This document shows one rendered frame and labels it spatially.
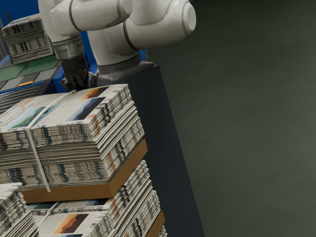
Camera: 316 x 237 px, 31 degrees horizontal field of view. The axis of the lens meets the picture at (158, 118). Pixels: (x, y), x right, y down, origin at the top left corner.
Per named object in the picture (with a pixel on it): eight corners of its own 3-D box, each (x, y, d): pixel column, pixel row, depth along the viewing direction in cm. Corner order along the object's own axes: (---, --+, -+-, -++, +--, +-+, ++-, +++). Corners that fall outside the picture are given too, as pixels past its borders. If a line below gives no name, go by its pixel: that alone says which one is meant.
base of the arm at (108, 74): (122, 63, 222) (118, 49, 220) (155, 65, 204) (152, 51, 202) (83, 80, 212) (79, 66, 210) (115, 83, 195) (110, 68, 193)
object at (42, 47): (52, 54, 396) (41, 18, 387) (12, 65, 398) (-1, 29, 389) (61, 43, 431) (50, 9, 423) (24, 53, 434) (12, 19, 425)
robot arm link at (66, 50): (71, 39, 167) (77, 59, 169) (85, 31, 175) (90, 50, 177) (45, 44, 170) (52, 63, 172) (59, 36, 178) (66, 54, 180)
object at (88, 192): (148, 150, 175) (145, 137, 174) (113, 197, 150) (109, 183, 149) (102, 154, 181) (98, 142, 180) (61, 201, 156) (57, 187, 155)
